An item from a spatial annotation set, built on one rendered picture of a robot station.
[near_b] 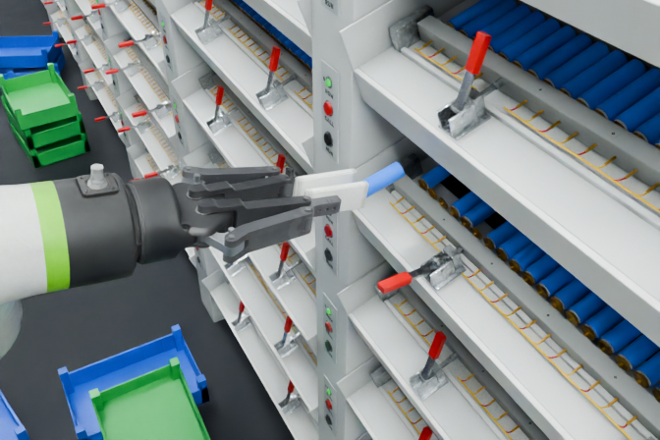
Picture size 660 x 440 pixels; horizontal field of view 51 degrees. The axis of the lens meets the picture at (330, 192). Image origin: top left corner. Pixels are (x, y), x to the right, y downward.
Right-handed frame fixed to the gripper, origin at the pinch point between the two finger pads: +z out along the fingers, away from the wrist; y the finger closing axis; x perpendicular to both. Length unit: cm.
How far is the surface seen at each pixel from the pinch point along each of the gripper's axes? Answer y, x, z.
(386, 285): -7.6, 7.1, 3.8
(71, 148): 179, 96, 4
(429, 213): -1.1, 4.3, 13.0
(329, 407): 13, 53, 16
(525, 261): -12.8, 3.0, 16.7
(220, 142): 58, 28, 12
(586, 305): -20.6, 2.5, 17.2
